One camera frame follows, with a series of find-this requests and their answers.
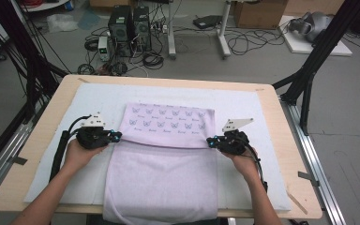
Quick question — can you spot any lilac towel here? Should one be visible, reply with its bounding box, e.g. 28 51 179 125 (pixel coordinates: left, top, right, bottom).
102 102 219 225

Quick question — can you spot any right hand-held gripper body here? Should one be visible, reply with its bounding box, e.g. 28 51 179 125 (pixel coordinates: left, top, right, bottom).
217 117 254 157

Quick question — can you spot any white floor board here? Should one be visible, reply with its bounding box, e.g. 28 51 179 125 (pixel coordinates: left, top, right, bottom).
277 15 353 57

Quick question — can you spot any clear plastic bag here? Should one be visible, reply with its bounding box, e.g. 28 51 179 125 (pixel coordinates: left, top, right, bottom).
46 13 80 34

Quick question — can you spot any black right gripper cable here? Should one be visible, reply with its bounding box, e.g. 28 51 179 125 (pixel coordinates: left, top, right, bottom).
245 142 268 193

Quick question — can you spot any black tape piece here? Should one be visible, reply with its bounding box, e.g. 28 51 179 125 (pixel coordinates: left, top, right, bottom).
297 171 321 188
7 155 29 166

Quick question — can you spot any person's dark clothing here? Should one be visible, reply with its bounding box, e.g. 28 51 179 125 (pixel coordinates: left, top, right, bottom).
86 214 229 225

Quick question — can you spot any person's right hand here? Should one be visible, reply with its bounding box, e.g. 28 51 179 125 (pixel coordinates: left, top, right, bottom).
222 147 261 181

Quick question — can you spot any black floor cable tangle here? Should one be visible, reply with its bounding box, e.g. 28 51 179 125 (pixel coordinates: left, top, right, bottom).
224 27 291 57

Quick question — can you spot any thin wooden stick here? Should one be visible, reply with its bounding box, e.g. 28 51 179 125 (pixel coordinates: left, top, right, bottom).
285 188 309 216

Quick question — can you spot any grey robot head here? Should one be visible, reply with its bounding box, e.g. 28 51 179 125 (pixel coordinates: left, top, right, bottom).
288 11 334 43

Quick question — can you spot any white desk leg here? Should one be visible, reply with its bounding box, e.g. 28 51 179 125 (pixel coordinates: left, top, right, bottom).
167 0 177 61
217 0 233 59

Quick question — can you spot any brown cardboard box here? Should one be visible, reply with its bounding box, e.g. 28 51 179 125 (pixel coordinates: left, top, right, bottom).
232 0 289 30

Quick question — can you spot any white grid mat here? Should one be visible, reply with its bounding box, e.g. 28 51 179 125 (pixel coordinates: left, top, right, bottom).
23 82 293 212

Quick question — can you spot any teal floor sheet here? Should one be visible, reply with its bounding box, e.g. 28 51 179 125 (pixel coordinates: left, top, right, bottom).
77 8 102 31

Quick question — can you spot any slim black computer tower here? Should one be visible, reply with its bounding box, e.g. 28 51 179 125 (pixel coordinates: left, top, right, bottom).
132 6 153 53

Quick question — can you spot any black flat device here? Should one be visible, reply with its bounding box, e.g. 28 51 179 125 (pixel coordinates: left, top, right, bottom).
192 14 223 30

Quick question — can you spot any white power supply unit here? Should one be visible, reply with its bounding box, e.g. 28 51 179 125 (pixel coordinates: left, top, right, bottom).
97 36 112 62

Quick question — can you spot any black metal frame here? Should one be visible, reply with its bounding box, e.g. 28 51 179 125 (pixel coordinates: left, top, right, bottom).
0 0 70 176
271 0 360 136

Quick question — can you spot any black coiled cable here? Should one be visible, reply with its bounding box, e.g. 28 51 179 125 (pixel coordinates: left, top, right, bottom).
142 51 165 70

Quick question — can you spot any aluminium rail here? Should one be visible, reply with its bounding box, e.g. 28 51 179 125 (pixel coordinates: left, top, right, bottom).
280 99 348 225
0 120 35 204

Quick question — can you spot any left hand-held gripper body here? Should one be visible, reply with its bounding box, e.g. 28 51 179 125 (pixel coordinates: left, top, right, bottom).
75 112 112 150

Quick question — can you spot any person's left hand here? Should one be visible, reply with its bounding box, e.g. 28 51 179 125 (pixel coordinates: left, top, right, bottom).
63 139 108 173

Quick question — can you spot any black sleeved left gripper cable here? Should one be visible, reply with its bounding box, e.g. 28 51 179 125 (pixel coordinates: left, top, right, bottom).
49 114 92 183

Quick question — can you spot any large black computer tower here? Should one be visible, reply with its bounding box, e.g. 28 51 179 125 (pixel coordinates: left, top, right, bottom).
107 5 135 58

